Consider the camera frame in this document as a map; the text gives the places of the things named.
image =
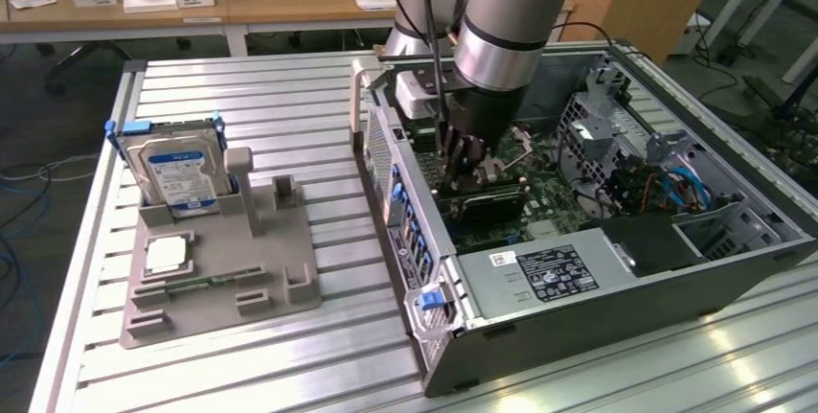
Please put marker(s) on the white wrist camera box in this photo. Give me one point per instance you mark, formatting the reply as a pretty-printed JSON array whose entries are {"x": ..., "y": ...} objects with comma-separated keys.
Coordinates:
[{"x": 415, "y": 94}]

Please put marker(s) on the open metal disk bay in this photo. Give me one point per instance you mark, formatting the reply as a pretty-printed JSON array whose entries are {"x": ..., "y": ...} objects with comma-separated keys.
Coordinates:
[{"x": 735, "y": 231}]

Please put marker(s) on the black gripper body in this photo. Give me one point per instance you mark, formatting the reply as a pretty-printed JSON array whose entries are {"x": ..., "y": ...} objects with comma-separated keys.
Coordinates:
[{"x": 488, "y": 116}]

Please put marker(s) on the open black PC case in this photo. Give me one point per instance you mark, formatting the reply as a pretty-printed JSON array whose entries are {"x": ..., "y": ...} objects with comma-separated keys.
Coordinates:
[{"x": 575, "y": 351}]

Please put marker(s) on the white table frame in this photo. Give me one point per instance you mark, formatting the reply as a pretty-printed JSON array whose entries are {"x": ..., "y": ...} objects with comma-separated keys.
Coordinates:
[{"x": 794, "y": 68}]

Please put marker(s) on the white card red print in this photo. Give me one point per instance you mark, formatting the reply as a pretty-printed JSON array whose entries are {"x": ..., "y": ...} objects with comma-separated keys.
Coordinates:
[{"x": 32, "y": 2}]

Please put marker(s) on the black RAM slot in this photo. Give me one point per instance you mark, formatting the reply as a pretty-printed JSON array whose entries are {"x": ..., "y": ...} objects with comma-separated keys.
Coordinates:
[
  {"x": 428, "y": 144},
  {"x": 427, "y": 133}
]

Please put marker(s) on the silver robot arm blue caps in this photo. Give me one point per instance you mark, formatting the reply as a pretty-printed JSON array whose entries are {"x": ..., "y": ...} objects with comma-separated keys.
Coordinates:
[{"x": 504, "y": 25}]

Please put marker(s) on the graphics card with black fan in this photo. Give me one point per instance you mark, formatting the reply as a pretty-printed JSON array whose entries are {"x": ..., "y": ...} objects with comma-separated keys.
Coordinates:
[{"x": 492, "y": 207}]

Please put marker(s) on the silver CPU chip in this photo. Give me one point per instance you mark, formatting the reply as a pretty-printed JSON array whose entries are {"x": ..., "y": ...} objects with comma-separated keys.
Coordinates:
[{"x": 166, "y": 256}]

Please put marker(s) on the grey plastic parts rack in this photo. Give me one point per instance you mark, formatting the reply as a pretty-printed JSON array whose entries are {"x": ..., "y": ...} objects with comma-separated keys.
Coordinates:
[{"x": 254, "y": 250}]

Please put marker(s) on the grey power supply unit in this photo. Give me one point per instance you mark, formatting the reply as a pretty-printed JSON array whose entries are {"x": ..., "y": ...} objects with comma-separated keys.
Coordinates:
[{"x": 497, "y": 298}]

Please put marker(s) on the perforated metal disk bay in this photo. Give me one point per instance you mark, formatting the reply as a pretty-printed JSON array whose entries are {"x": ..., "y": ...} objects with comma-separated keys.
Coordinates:
[{"x": 600, "y": 144}]

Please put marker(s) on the green motherboard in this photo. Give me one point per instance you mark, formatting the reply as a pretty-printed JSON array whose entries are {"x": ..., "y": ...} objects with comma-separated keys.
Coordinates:
[{"x": 555, "y": 202}]

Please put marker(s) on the black office chair base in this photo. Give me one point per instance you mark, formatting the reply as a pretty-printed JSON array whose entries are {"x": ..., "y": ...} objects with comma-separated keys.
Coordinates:
[{"x": 56, "y": 84}]

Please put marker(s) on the black floor stand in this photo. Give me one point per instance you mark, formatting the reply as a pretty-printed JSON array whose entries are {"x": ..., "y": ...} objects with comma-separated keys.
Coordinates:
[{"x": 786, "y": 101}]

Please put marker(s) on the blue card retention clip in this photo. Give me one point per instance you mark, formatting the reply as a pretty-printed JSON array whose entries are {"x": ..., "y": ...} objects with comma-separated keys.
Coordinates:
[
  {"x": 417, "y": 242},
  {"x": 397, "y": 192},
  {"x": 411, "y": 219}
]

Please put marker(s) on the metal socket cover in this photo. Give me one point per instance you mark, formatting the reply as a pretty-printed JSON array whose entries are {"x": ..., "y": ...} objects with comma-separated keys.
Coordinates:
[{"x": 520, "y": 144}]

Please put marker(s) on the blue case release latch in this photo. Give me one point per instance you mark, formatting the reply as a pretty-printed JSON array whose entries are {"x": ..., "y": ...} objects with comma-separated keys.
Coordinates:
[{"x": 429, "y": 301}]

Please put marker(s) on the white plastic device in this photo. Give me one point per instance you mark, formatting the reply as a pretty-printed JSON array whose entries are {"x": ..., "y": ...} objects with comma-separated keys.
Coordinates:
[{"x": 696, "y": 34}]

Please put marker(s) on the hard disk in blue caddy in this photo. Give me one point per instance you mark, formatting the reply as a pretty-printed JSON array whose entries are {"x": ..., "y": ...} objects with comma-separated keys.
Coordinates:
[{"x": 181, "y": 178}]

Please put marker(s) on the green RAM stick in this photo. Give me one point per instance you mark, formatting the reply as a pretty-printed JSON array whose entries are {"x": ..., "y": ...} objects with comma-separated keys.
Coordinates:
[{"x": 204, "y": 282}]

